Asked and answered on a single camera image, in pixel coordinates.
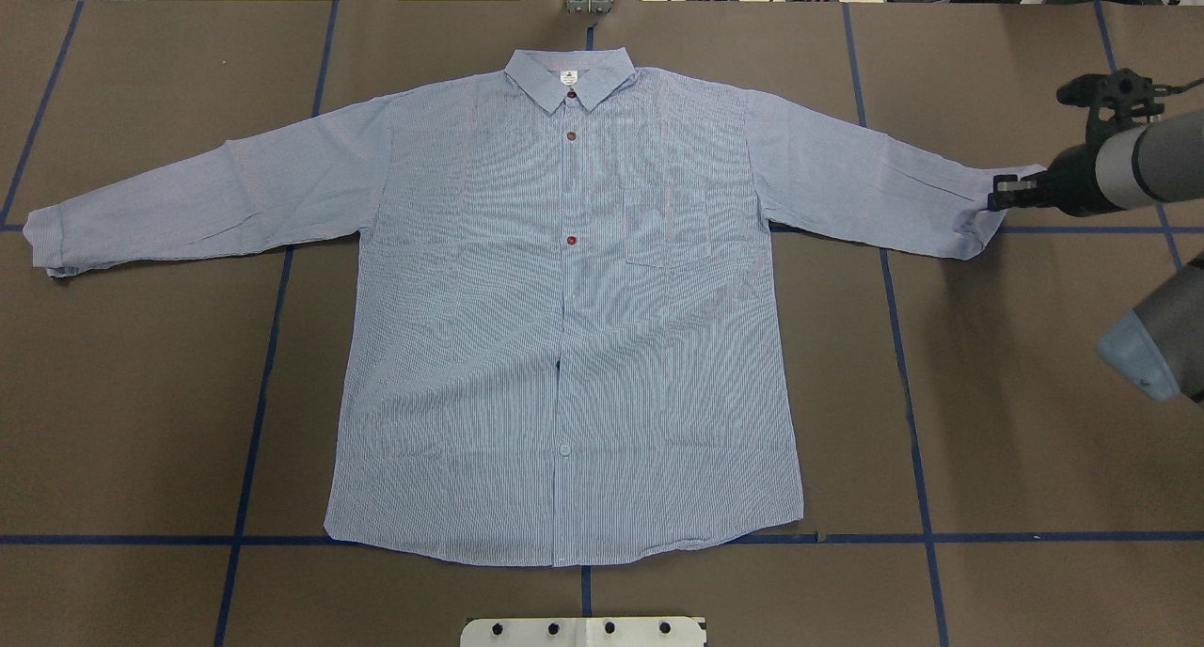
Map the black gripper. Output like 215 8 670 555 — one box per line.
988 149 1100 217

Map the light blue striped shirt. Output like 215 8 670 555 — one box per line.
23 49 1005 566

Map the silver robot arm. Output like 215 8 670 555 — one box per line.
988 69 1203 404

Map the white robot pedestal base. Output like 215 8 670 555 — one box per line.
459 616 710 646

